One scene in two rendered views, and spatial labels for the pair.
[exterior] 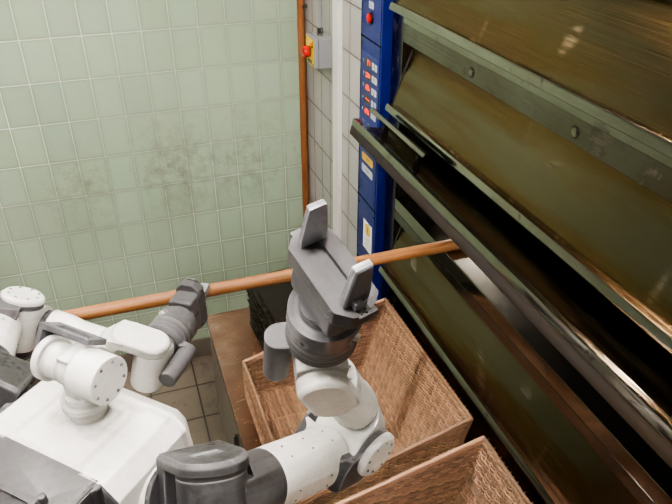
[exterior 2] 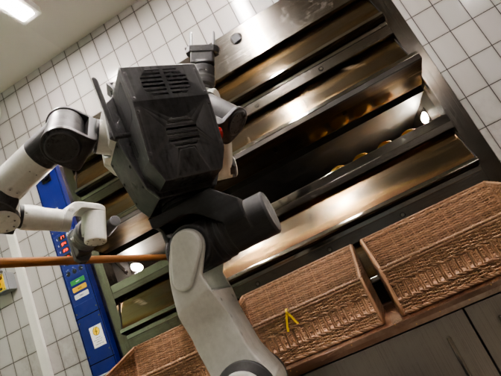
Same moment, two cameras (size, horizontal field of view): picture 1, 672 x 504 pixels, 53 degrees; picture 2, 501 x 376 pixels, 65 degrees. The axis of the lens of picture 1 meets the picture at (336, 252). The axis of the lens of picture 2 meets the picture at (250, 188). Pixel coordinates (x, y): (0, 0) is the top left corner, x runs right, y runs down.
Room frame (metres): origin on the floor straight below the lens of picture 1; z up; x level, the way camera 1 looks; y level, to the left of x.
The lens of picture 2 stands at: (0.00, 1.12, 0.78)
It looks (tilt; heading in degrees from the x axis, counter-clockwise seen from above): 16 degrees up; 300
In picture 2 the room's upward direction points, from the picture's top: 25 degrees counter-clockwise
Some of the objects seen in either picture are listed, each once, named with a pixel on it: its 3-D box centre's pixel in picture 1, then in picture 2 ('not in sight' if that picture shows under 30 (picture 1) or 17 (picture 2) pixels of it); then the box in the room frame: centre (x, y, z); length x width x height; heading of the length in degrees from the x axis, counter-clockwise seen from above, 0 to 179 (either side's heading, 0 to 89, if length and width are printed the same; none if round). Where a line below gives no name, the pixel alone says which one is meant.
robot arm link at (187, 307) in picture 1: (181, 317); (82, 240); (1.13, 0.33, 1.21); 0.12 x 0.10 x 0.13; 165
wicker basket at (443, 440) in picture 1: (346, 406); (167, 366); (1.37, -0.03, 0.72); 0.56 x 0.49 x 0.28; 20
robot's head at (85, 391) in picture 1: (81, 375); not in sight; (0.67, 0.34, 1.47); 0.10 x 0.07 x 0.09; 64
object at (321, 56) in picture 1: (319, 50); (3, 283); (2.31, 0.06, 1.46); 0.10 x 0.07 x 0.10; 19
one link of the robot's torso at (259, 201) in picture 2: not in sight; (218, 225); (0.59, 0.33, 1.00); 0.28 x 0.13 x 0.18; 20
